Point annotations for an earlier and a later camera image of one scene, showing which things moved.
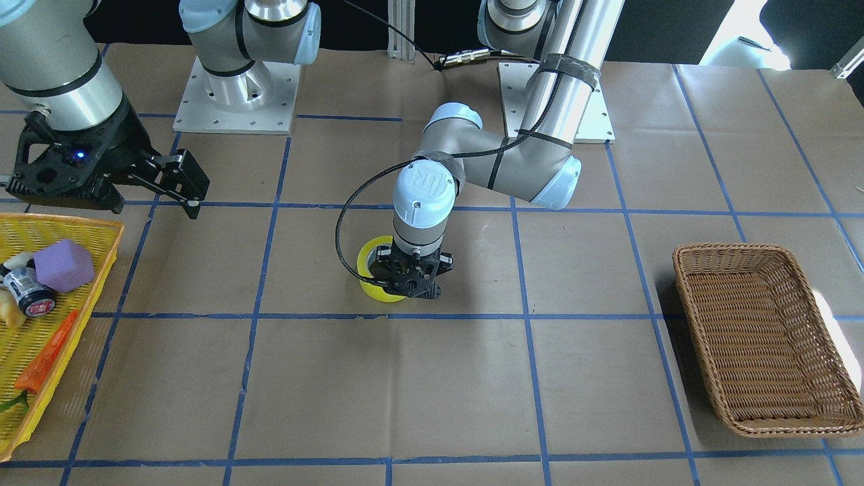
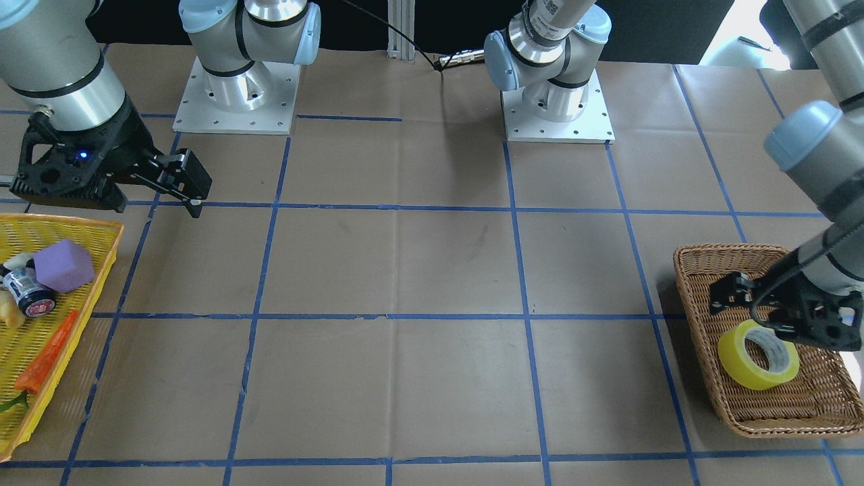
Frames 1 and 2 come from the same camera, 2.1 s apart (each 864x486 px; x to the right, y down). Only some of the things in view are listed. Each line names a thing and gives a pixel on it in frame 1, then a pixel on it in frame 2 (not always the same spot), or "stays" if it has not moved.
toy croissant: [10, 311] stays
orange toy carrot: [29, 381] stays
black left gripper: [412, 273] → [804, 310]
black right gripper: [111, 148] stays
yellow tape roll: [376, 292] → [740, 367]
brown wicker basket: [763, 343] stays
